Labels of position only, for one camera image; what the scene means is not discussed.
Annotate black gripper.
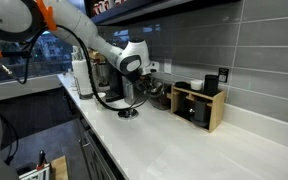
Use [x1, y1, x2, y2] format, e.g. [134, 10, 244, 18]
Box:
[128, 70, 159, 92]

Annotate small white cup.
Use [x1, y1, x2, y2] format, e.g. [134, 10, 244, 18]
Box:
[190, 79, 204, 92]

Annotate black coffee machine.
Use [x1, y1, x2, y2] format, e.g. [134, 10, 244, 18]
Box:
[93, 61, 126, 103]

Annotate black coffee press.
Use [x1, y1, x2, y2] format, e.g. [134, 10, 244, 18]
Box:
[189, 99, 210, 128]

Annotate tall black cylinder container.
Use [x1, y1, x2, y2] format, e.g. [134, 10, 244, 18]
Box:
[203, 74, 220, 98]

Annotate wooden organizer stand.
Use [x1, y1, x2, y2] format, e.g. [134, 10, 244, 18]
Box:
[170, 83, 226, 134]

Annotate black QR code sign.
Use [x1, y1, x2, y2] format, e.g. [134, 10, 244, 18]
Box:
[218, 67, 230, 84]

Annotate dark cabinet drawers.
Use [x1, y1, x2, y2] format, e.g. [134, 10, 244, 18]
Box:
[78, 123, 125, 180]

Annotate wooden block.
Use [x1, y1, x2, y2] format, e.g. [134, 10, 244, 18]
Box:
[50, 155, 69, 180]

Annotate white wrist camera unit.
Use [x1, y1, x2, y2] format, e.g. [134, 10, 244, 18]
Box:
[142, 60, 160, 76]

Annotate white wall outlet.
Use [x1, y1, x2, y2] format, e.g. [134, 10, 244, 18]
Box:
[163, 59, 173, 75]

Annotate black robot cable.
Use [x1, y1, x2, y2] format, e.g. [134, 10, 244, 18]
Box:
[0, 24, 152, 113]

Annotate dark wall shelf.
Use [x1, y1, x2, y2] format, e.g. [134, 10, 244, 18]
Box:
[83, 0, 242, 28]

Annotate orange arm cable clip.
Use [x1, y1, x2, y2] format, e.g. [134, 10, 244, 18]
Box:
[35, 0, 58, 32]

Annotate black red handled tool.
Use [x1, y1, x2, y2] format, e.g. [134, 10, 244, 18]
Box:
[38, 149, 47, 170]

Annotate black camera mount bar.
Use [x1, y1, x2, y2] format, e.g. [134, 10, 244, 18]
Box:
[0, 49, 29, 60]

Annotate black base cable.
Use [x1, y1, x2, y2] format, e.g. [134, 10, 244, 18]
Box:
[0, 114, 20, 166]

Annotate white wire rack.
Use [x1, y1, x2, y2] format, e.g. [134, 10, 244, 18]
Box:
[18, 163, 51, 180]

